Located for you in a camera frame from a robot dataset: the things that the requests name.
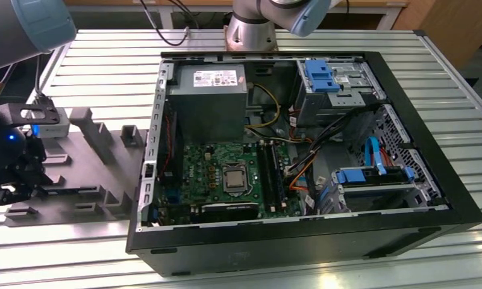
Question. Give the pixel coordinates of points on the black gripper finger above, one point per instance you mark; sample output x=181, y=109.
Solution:
x=36, y=168
x=12, y=194

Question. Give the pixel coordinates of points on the blue RAM stick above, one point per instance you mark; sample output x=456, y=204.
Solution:
x=73, y=190

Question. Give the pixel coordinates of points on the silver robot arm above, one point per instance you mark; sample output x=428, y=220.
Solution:
x=8, y=30

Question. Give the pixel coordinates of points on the black RAM slot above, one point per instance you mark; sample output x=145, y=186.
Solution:
x=265, y=176
x=269, y=176
x=274, y=176
x=285, y=206

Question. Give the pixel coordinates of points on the grey parts rack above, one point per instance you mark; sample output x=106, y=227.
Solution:
x=85, y=168

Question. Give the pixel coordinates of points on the blue board connector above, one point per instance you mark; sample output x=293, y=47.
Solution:
x=174, y=195

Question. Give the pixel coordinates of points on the green motherboard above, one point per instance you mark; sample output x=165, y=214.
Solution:
x=201, y=156

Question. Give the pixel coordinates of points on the grey power supply unit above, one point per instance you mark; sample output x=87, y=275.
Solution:
x=209, y=105

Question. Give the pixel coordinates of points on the CPU socket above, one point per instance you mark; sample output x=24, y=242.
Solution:
x=236, y=165

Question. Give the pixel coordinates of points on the silver CPU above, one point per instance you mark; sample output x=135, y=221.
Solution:
x=234, y=180

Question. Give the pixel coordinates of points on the black graphics card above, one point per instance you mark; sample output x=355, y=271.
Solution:
x=229, y=210

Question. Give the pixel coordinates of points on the metal locking lever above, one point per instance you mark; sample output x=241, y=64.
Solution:
x=249, y=190

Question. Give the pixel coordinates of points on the blue plastic clip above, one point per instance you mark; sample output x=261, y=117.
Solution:
x=248, y=120

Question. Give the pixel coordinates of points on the black open PC case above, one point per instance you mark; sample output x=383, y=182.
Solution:
x=265, y=250

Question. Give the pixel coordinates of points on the blue drive latch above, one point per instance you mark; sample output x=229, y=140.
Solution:
x=321, y=78

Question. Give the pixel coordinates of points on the hard disk in blue carrier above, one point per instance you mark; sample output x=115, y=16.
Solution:
x=352, y=176

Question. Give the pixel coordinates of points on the metal drive cage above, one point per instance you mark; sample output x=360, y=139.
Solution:
x=345, y=99

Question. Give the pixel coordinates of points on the metal disk bay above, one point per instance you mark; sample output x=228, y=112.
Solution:
x=380, y=188

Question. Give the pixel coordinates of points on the wooden cabinet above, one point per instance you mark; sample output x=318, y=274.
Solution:
x=459, y=30

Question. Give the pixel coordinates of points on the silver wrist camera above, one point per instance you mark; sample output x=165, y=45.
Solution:
x=61, y=126

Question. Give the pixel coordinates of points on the blue plastic bracket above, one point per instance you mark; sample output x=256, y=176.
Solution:
x=325, y=195

